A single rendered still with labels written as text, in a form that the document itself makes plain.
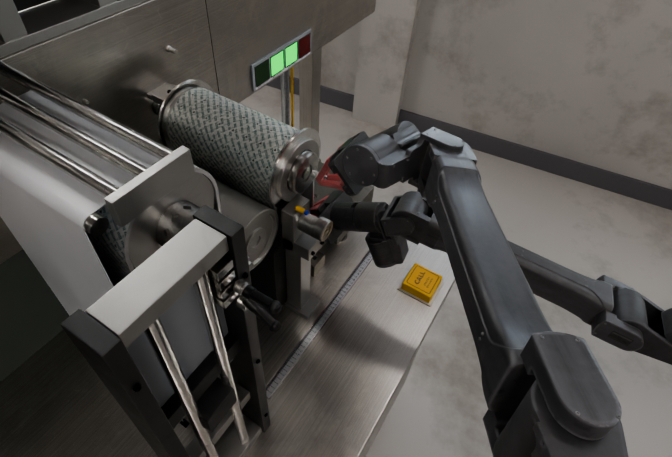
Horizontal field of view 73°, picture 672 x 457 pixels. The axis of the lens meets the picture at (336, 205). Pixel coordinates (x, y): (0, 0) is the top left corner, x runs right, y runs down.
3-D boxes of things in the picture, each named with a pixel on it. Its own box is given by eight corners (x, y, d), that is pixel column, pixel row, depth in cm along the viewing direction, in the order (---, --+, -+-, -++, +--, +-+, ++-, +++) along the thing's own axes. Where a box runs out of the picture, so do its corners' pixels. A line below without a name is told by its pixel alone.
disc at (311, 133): (270, 224, 78) (270, 154, 68) (268, 222, 78) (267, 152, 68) (318, 181, 88) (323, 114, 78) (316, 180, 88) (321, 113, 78)
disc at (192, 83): (165, 167, 87) (151, 98, 77) (163, 166, 87) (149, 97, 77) (219, 134, 96) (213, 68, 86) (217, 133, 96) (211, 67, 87)
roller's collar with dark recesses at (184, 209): (196, 278, 55) (187, 244, 51) (161, 255, 57) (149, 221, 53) (232, 244, 59) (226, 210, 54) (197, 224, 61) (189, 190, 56)
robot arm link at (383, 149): (450, 194, 66) (469, 141, 61) (410, 227, 58) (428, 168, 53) (383, 161, 71) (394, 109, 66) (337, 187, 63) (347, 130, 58)
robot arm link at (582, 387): (570, 509, 33) (650, 429, 27) (493, 504, 33) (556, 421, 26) (449, 189, 68) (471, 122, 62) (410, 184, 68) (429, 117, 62)
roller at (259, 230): (236, 287, 77) (228, 241, 68) (132, 222, 85) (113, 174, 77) (280, 242, 84) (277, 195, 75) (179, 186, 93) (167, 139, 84)
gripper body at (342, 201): (351, 213, 95) (380, 214, 90) (324, 244, 89) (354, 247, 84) (339, 187, 92) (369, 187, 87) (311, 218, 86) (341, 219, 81)
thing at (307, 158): (303, 153, 73) (323, 152, 80) (293, 148, 74) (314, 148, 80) (288, 196, 75) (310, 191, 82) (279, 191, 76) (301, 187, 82)
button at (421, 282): (428, 303, 102) (430, 297, 100) (400, 288, 104) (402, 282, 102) (440, 282, 106) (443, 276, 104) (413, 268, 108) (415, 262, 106)
